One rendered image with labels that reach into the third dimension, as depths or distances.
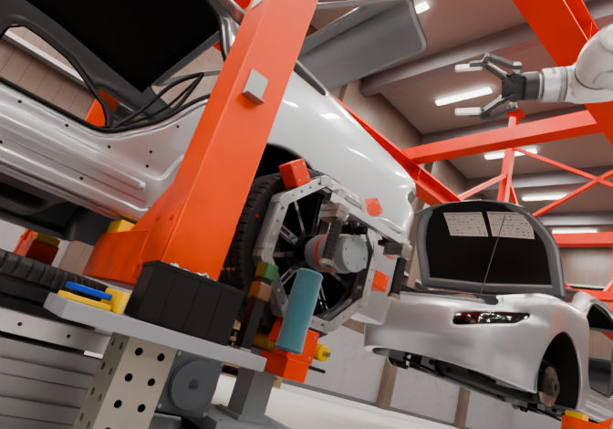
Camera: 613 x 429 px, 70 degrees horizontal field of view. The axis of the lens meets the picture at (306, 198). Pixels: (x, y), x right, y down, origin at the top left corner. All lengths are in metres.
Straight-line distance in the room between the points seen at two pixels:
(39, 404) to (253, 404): 0.77
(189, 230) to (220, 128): 0.29
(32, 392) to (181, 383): 0.38
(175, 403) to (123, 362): 0.47
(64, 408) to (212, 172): 0.63
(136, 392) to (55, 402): 0.29
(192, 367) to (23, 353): 0.44
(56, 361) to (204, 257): 0.39
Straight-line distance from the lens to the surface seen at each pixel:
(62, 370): 1.18
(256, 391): 1.71
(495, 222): 4.87
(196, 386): 1.38
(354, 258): 1.53
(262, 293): 1.07
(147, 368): 0.94
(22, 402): 1.18
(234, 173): 1.22
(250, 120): 1.28
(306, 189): 1.59
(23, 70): 6.50
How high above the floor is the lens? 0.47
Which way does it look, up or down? 19 degrees up
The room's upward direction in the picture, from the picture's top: 17 degrees clockwise
